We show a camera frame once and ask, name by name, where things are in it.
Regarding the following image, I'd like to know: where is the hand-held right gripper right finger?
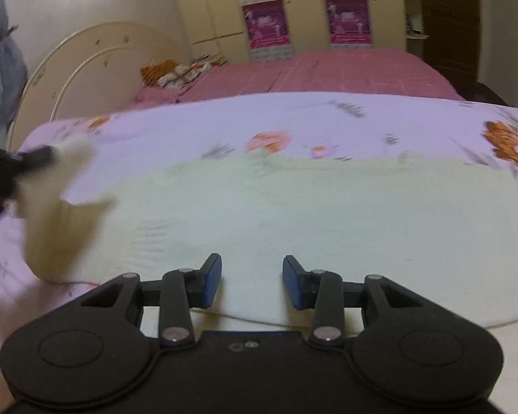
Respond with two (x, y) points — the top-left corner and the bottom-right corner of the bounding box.
(282, 255), (432, 349)

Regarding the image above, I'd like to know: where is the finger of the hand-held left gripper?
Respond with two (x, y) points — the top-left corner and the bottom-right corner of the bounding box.
(9, 145), (57, 172)

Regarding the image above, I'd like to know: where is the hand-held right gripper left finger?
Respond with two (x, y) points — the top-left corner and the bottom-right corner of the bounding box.
(81, 254), (223, 349)

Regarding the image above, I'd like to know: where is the white towel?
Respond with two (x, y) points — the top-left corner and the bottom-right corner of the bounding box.
(16, 133), (518, 329)

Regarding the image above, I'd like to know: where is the cream curved headboard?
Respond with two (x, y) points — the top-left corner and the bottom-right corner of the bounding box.
(6, 21), (190, 151)

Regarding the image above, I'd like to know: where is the lavender floral blanket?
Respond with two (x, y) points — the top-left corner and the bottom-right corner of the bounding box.
(0, 90), (518, 414)

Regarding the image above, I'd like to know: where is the orange patterned pillow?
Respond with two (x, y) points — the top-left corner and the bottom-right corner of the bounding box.
(139, 54), (224, 92)

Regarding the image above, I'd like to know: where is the pink bedspread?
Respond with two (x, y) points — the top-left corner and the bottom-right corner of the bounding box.
(129, 47), (464, 105)

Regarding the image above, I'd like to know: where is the cream wardrobe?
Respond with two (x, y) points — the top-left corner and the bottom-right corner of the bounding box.
(166, 0), (409, 63)

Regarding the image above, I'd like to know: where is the dark brown door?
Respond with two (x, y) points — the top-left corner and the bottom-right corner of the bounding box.
(419, 0), (483, 90)

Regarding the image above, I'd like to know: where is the open wall shelf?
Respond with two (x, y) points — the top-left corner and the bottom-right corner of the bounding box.
(399, 0), (430, 57)

